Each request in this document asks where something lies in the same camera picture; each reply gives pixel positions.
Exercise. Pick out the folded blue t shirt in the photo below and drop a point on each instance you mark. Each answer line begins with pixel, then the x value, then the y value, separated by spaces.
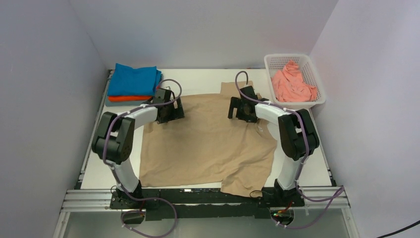
pixel 128 81

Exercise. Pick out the pink t shirt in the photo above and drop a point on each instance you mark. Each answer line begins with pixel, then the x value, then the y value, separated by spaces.
pixel 289 85

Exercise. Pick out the white plastic laundry basket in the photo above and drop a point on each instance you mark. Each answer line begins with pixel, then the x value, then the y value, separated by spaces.
pixel 276 62

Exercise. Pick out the aluminium frame rail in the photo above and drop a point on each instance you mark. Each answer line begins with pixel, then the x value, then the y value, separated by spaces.
pixel 98 200

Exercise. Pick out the beige t shirt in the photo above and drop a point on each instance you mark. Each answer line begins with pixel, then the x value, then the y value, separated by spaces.
pixel 206 147

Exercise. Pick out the folded orange t shirt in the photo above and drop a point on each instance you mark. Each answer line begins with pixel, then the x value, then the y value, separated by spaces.
pixel 128 98

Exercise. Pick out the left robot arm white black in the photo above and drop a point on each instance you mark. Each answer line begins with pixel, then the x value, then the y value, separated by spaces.
pixel 114 137

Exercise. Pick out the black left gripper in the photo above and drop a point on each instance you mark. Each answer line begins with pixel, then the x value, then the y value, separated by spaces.
pixel 177 113

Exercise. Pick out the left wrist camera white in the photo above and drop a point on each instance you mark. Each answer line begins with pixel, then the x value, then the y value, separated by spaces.
pixel 164 88

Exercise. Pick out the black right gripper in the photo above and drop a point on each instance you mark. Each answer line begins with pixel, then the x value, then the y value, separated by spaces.
pixel 236 103

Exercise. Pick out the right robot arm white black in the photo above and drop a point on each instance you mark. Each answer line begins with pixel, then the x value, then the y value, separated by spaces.
pixel 297 136

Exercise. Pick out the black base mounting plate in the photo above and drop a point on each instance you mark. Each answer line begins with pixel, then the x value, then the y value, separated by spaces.
pixel 206 203

